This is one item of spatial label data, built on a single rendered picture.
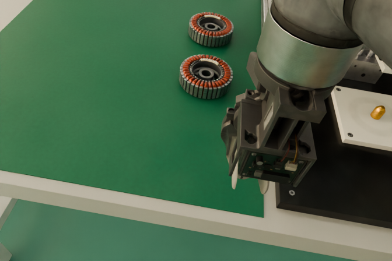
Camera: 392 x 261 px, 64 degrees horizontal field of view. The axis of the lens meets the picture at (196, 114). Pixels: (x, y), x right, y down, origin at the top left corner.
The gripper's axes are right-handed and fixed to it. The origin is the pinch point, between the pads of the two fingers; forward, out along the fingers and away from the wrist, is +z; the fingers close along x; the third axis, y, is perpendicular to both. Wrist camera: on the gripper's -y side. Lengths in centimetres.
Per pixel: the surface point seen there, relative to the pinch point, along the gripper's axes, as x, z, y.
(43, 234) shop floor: -55, 85, -14
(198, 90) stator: -7.8, 7.5, -21.9
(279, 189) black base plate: 7.5, 7.4, -2.0
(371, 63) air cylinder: 28.2, 1.9, -33.4
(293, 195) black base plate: 9.7, 7.2, -1.3
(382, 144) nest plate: 27.2, 5.8, -14.2
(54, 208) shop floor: -55, 85, -24
